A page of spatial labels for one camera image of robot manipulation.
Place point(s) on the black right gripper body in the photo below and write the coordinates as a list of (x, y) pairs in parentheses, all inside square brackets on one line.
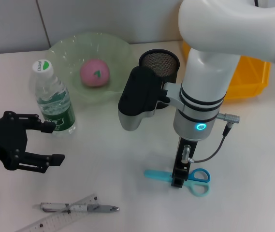
[(182, 166)]

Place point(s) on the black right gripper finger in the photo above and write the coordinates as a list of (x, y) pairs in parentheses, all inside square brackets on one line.
[(178, 180)]

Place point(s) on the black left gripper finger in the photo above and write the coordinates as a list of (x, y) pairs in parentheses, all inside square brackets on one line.
[(56, 160), (47, 127)]

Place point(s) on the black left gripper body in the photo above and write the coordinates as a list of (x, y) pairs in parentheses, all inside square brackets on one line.
[(4, 137)]

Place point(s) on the blue and teal scissors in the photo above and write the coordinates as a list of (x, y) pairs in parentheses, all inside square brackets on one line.
[(200, 188)]

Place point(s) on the clear green-label water bottle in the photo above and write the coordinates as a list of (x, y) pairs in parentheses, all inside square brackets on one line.
[(52, 96)]

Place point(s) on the clear plastic ruler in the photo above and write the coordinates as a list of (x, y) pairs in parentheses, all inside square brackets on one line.
[(55, 218)]

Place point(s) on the white grey ballpoint pen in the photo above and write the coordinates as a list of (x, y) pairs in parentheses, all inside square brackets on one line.
[(96, 208)]

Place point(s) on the pink peach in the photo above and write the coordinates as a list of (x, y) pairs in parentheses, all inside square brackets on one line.
[(91, 75)]

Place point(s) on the green glass fruit plate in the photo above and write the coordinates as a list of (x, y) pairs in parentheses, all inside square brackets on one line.
[(79, 48)]

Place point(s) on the black mesh pen holder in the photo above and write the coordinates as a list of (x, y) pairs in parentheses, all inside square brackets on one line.
[(157, 62)]

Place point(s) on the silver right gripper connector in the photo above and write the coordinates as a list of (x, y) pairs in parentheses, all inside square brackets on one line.
[(186, 153)]

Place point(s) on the yellow plastic bin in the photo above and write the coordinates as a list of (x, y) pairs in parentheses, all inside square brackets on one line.
[(248, 79)]

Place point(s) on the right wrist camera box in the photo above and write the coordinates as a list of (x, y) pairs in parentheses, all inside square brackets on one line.
[(139, 94)]

